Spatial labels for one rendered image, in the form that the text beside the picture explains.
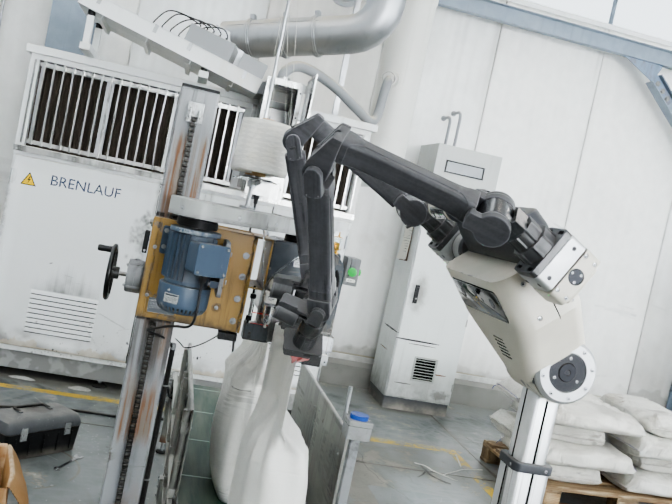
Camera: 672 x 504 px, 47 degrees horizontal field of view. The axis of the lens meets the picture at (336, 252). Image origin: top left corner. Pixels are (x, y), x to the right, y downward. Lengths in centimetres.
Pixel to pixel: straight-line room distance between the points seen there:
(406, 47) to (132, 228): 232
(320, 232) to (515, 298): 46
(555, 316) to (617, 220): 573
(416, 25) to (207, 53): 168
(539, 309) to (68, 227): 386
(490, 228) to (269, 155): 86
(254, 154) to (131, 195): 297
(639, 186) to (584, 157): 62
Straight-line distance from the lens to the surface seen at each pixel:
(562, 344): 191
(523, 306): 179
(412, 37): 576
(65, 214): 520
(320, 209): 168
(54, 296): 525
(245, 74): 484
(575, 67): 736
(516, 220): 159
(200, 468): 315
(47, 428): 409
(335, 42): 491
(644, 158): 766
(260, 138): 223
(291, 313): 189
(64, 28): 614
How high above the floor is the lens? 147
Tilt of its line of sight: 3 degrees down
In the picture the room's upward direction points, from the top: 12 degrees clockwise
